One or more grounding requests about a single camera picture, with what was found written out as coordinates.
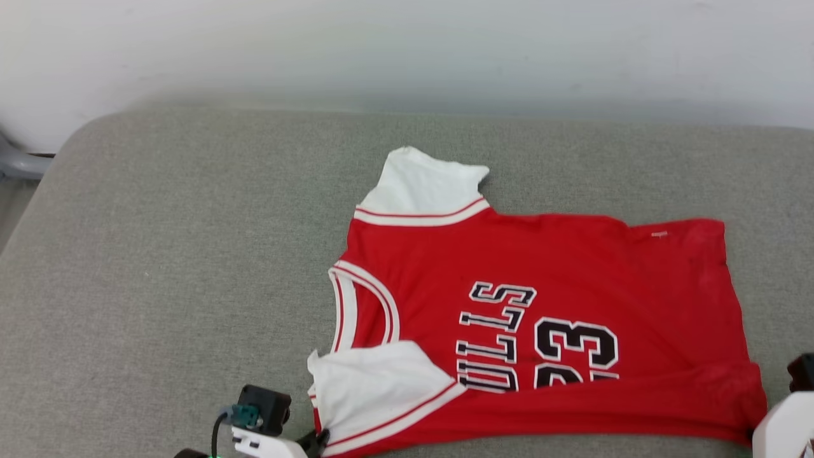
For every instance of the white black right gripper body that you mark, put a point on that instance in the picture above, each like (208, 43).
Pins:
(788, 429)

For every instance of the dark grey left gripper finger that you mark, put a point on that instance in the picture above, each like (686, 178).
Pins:
(316, 444)

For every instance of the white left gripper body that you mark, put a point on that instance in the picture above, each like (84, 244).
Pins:
(267, 447)

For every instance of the red and white Bulls jersey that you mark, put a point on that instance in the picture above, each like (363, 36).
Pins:
(572, 267)

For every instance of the grey fabric sofa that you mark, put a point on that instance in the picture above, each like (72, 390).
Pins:
(159, 273)

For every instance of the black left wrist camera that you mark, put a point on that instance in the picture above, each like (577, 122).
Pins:
(267, 407)

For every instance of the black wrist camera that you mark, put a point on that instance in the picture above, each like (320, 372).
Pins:
(267, 407)
(802, 372)

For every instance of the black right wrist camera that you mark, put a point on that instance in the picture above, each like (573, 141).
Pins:
(802, 372)

